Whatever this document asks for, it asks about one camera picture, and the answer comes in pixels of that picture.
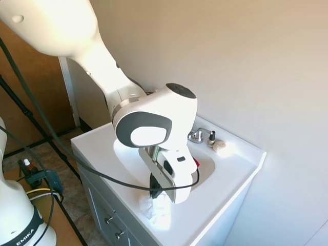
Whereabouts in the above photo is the grey vanity cabinet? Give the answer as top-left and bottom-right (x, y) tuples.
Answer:
(71, 145), (254, 246)

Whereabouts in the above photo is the black tripod leg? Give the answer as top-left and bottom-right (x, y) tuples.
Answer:
(0, 75), (83, 183)

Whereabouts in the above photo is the white tissue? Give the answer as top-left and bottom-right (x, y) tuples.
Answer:
(138, 193), (171, 224)

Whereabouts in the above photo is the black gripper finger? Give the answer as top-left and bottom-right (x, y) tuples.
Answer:
(149, 175), (167, 200)

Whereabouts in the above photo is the amber dropper bottle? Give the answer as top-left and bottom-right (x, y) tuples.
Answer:
(23, 158), (35, 172)

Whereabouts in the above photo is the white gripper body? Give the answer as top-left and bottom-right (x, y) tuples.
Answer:
(138, 147), (192, 205)

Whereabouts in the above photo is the yellow cable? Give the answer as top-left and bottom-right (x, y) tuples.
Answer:
(26, 188), (64, 203)

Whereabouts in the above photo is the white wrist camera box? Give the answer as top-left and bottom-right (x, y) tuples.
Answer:
(155, 149), (199, 186)

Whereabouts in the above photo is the white bathroom sink vanity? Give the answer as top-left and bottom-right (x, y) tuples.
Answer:
(70, 114), (267, 246)

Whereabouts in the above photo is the chrome faucet handle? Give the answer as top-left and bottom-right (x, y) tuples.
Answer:
(195, 127), (213, 142)

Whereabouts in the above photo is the small black-topped bottle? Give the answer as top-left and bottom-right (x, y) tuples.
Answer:
(207, 130), (217, 149)

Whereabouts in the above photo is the dark teal clamp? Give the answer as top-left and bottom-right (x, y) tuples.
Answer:
(17, 159), (65, 195)

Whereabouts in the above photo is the white door frame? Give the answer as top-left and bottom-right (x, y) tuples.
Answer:
(58, 56), (81, 128)

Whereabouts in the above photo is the brown wooden door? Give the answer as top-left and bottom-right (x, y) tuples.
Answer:
(0, 20), (77, 155)

